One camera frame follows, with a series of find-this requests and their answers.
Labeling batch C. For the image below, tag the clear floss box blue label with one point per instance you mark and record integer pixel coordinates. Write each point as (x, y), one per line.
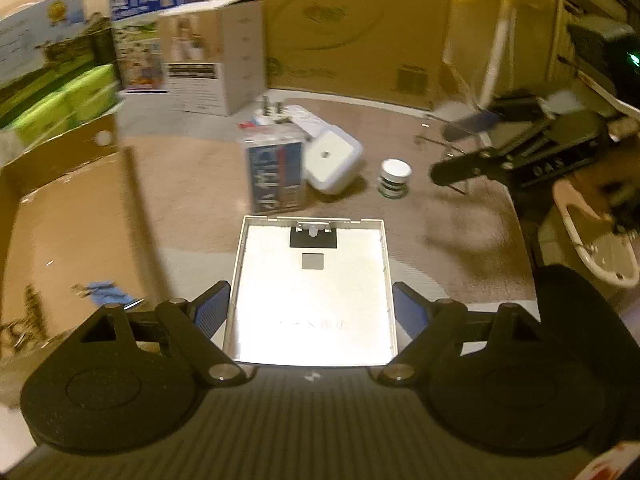
(275, 175)

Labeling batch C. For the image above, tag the dark round object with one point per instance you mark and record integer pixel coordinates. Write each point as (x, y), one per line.
(580, 305)

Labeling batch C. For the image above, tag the small striped spool white cap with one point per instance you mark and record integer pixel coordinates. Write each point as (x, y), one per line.
(395, 170)

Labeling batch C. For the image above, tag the white square night light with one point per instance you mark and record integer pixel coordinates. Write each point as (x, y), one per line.
(330, 160)

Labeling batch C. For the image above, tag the white remote control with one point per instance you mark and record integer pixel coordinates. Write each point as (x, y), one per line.
(305, 117)

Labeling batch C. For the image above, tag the white product box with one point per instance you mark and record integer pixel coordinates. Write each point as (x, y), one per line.
(215, 60)

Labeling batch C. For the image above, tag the white pole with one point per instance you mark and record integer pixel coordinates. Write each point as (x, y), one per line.
(495, 50)

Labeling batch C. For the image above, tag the milk carton box cow print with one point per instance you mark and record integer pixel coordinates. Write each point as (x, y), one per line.
(30, 50)

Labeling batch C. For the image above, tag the blue milk carton box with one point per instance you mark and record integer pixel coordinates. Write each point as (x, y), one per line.
(135, 25)

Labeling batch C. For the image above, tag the small blue item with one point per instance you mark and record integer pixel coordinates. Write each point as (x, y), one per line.
(107, 291)

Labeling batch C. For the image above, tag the shallow cardboard box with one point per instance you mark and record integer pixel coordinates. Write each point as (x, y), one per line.
(75, 240)

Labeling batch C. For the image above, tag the green tissue multipack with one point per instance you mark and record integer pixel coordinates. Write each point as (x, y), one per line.
(75, 100)

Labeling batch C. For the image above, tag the pink basin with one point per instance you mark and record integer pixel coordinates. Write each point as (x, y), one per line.
(605, 255)

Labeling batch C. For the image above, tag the red plug-shaped toy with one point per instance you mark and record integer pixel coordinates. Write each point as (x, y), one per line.
(272, 107)

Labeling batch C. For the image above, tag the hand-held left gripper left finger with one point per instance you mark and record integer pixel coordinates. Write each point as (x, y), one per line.
(212, 310)

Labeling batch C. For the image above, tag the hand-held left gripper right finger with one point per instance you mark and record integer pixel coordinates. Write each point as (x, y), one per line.
(409, 312)

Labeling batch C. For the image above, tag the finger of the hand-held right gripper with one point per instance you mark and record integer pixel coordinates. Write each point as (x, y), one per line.
(460, 169)
(515, 107)

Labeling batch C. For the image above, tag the large cardboard box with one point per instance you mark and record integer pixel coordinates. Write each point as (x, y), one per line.
(350, 35)

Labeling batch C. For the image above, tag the metal hex key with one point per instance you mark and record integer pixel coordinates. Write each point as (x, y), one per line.
(134, 304)

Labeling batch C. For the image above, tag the white square plastic plate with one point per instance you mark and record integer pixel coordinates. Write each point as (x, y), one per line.
(310, 310)

